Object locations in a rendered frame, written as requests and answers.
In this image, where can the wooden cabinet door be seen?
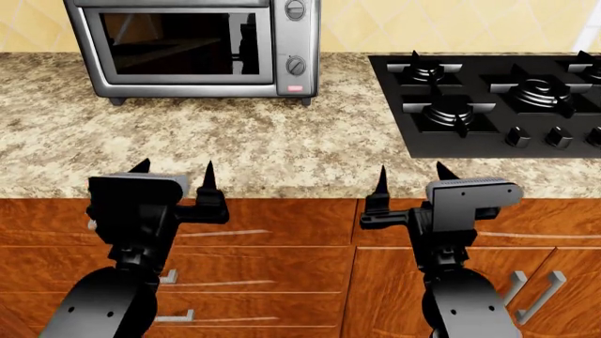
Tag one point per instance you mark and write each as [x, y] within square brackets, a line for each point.
[580, 303]
[380, 292]

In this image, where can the black cooktop knob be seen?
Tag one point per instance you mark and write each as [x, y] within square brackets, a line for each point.
[518, 137]
[559, 137]
[595, 136]

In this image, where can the red oven label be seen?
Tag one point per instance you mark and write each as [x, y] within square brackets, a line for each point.
[295, 89]

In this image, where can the large black gas burner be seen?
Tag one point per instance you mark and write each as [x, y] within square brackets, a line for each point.
[540, 92]

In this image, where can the wide wooden cabinet drawer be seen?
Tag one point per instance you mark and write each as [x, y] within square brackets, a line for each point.
[282, 225]
[258, 308]
[258, 267]

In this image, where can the stainless steel toaster oven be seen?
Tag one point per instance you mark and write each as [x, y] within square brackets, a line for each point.
[300, 38]

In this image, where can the small black gas burner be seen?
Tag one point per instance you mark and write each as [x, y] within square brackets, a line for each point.
[589, 69]
[448, 113]
[425, 73]

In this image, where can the black glass gas cooktop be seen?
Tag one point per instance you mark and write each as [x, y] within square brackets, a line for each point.
[488, 144]

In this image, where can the round silver oven knob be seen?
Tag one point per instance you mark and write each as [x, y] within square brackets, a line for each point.
[295, 9]
[296, 65]

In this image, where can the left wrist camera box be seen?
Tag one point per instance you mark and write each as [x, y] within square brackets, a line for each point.
[136, 190]

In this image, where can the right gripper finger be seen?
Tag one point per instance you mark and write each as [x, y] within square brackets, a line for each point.
[443, 174]
[378, 202]

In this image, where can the wooden drawer under cooktop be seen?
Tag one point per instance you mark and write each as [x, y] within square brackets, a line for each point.
[549, 222]

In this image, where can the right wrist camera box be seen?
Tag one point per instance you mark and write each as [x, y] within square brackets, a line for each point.
[465, 204]

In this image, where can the glass toaster oven door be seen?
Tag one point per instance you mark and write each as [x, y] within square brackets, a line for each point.
[178, 79]

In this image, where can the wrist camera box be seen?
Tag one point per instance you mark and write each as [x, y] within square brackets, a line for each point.
[136, 190]
[465, 204]

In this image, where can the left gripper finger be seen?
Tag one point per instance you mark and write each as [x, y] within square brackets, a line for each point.
[210, 197]
[143, 168]

